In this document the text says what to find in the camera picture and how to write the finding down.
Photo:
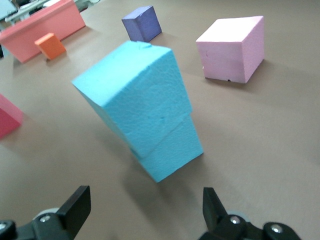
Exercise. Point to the brown table cover sheet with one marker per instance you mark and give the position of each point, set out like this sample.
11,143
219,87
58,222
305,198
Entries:
250,150

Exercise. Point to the red foam block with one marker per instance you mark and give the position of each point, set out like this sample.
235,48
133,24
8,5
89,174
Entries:
7,120

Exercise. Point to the pink foam block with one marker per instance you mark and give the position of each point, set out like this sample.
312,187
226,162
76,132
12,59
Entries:
225,60

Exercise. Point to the pink plastic bin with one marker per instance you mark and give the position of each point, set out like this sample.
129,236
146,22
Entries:
50,17

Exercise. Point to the purple foam block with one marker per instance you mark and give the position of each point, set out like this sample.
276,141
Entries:
145,25

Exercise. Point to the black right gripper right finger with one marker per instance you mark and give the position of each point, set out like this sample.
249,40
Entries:
220,225

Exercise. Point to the orange foam block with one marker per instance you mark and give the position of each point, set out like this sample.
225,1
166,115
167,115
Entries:
51,47

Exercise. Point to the light blue foam block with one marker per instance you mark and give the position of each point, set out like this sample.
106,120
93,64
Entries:
175,150
140,100

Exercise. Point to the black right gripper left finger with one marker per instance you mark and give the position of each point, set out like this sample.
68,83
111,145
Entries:
67,220

